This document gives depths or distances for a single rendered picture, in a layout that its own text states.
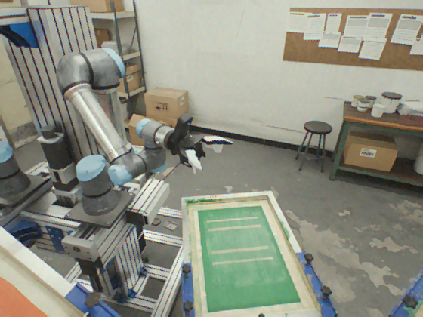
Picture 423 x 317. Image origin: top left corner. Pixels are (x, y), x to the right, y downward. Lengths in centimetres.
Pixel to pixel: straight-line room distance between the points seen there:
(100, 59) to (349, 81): 331
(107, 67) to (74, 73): 12
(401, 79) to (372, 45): 53
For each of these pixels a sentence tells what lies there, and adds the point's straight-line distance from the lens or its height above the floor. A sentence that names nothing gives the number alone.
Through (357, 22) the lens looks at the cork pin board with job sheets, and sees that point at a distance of 379.
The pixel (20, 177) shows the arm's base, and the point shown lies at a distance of 157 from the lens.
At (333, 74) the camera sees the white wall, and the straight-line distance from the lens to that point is 389.
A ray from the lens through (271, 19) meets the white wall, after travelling 388.
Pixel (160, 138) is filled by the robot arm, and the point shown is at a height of 167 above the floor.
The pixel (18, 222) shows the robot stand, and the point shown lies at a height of 113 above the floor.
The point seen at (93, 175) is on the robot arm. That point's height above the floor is 146.
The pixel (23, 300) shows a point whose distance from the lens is 102.
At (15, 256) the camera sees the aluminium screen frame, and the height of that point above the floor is 140.
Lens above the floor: 207
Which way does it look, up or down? 32 degrees down
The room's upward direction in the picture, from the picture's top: straight up
